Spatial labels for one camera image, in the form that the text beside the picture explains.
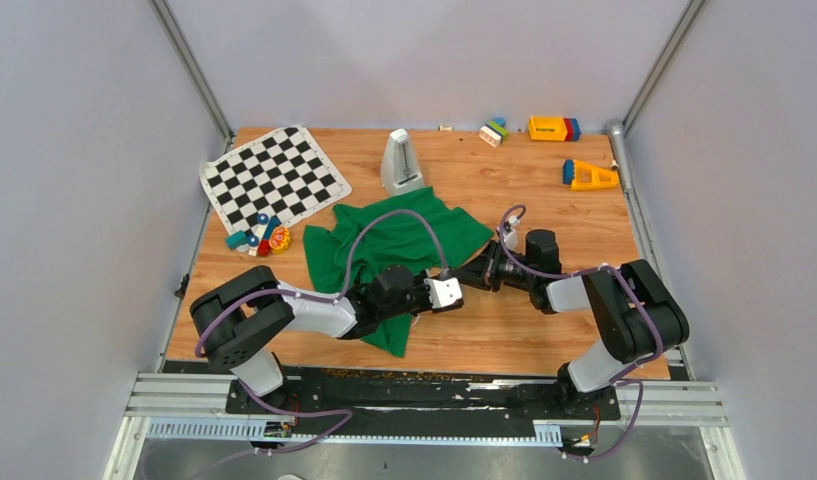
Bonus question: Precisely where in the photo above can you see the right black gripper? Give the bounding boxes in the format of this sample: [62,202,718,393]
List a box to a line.
[450,239,536,292]

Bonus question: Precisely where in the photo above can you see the green garment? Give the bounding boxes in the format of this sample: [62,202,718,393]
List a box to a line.
[302,186,495,360]

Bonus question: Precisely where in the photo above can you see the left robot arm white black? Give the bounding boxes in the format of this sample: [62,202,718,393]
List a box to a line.
[189,265,446,413]

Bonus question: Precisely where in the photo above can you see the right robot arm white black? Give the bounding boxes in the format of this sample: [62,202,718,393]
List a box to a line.
[456,229,690,418]

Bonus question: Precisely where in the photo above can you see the grey metronome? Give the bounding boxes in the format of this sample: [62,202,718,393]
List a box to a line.
[380,129,426,197]

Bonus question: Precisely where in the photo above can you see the yellow round toy block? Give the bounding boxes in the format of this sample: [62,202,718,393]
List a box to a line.
[269,226,292,255]

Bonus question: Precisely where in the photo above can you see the white green blue toy blocks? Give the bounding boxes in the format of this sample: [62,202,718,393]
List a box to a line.
[478,117,509,148]

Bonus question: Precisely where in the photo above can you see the blue red toy block figure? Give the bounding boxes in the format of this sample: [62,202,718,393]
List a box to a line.
[247,213,281,257]

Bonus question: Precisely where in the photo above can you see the orange blue toy ramp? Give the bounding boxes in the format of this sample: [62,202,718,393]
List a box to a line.
[562,159,620,191]

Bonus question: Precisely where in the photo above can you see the yellow red blue toy block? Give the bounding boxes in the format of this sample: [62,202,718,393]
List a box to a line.
[528,116,581,142]

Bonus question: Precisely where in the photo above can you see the black white checkerboard sheet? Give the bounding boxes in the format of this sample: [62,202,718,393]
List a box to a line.
[199,126,352,235]

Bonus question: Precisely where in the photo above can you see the teal toy block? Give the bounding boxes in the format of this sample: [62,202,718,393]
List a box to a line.
[225,231,249,251]

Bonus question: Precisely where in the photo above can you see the grey metal pipe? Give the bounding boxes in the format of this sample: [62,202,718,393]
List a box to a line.
[605,120,633,194]

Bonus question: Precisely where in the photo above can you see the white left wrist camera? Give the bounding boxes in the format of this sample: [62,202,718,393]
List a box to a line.
[424,277,464,313]

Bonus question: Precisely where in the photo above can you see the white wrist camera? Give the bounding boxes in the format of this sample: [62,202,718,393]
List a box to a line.
[424,277,464,313]
[499,222,519,251]

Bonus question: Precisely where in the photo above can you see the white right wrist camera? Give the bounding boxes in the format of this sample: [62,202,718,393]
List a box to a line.
[499,222,519,251]

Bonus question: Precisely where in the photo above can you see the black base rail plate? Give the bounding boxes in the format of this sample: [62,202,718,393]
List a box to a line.
[224,366,623,439]

